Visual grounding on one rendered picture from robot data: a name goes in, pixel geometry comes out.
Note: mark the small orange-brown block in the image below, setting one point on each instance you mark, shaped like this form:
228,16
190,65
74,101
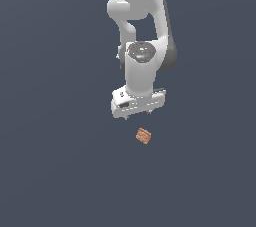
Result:
144,136

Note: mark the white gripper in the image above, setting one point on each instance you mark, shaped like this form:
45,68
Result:
136,103

